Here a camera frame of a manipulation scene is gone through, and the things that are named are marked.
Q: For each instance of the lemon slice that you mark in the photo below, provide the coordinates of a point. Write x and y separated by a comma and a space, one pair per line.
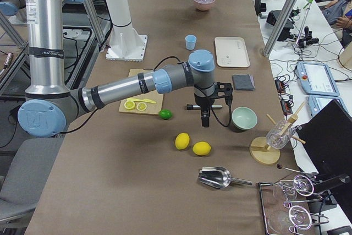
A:
129, 105
141, 106

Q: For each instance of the yellow lemon far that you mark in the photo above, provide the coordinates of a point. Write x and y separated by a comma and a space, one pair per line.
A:
182, 141

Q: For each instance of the pink bowl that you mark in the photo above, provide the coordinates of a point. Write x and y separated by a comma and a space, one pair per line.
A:
203, 5

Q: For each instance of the cream rabbit tray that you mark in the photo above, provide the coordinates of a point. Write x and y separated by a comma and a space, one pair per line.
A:
231, 52

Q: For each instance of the green lime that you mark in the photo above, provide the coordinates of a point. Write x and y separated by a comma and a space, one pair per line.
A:
165, 114

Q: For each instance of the blue teach pendant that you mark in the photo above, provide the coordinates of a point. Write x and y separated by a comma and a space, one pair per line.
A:
316, 79
317, 102

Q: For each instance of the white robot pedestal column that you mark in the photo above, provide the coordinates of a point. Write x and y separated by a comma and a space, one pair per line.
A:
116, 1

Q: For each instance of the steel ice scoop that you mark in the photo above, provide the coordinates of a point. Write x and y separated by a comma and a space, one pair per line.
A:
219, 177

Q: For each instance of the steel muddler black tip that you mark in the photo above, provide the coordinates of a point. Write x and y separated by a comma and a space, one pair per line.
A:
197, 107

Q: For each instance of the grey office chair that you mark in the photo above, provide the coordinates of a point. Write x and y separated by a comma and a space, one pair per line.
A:
26, 179

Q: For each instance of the yellow lemon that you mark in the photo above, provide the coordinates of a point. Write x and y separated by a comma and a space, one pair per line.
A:
201, 148
182, 141

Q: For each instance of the lemon slice lower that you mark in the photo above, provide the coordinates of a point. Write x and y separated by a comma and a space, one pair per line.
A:
129, 105

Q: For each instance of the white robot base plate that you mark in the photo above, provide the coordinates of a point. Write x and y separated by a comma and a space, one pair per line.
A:
126, 45

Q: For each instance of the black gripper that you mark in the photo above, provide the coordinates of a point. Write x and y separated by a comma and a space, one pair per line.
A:
202, 102

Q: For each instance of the aluminium frame post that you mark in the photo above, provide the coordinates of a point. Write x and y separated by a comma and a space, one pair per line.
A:
284, 15

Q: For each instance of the lemon slice upper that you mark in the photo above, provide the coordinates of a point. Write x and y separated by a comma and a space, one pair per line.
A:
141, 106

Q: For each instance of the light blue plastic cup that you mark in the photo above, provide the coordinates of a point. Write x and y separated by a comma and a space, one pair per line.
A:
190, 42

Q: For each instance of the clear glass on stand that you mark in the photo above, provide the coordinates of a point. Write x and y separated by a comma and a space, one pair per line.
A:
280, 134

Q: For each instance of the blue teach pendant near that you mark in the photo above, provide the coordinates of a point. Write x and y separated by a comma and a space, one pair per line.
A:
317, 102

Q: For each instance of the grey folded cloth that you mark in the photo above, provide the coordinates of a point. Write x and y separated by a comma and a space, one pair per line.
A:
243, 82

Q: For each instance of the blue teach pendant far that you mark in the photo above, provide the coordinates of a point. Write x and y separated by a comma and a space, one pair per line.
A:
316, 79

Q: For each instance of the black monitor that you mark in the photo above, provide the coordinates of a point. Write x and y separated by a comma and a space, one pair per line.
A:
328, 140

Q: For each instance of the mint green bowl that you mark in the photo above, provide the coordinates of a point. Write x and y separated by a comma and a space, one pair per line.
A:
243, 118

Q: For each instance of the yellow plastic knife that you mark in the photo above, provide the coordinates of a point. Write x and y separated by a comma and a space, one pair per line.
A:
141, 100

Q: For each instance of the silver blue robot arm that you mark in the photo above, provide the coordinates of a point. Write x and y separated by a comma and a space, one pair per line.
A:
50, 106

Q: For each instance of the yellow lemon near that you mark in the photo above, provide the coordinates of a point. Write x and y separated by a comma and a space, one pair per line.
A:
201, 148

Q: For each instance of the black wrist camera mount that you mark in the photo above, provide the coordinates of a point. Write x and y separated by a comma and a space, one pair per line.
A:
223, 91

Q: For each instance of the black tray with glasses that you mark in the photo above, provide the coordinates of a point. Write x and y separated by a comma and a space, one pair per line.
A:
284, 205

